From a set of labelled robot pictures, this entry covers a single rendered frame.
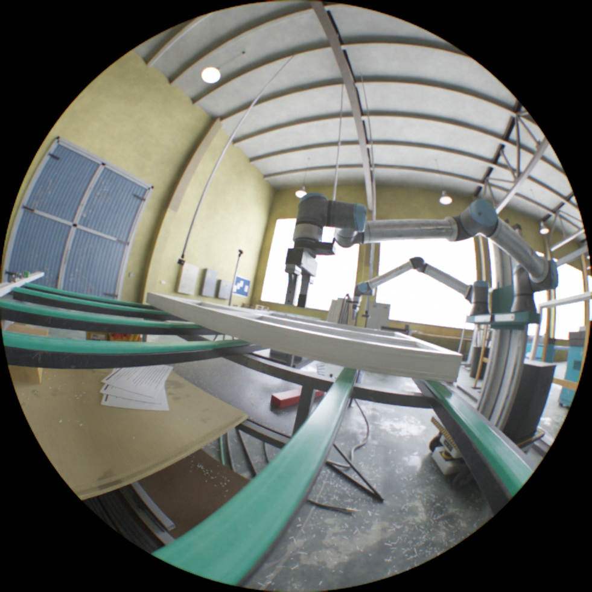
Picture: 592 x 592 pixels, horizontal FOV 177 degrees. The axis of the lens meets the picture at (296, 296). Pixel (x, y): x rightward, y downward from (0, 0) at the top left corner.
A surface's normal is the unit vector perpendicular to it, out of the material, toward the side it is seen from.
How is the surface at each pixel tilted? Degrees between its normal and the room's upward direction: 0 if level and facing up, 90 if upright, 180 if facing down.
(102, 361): 90
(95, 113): 90
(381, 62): 180
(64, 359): 90
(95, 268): 90
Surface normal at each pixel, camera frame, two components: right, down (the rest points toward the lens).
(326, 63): -0.17, 0.98
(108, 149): 0.91, 0.12
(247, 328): -0.40, -0.14
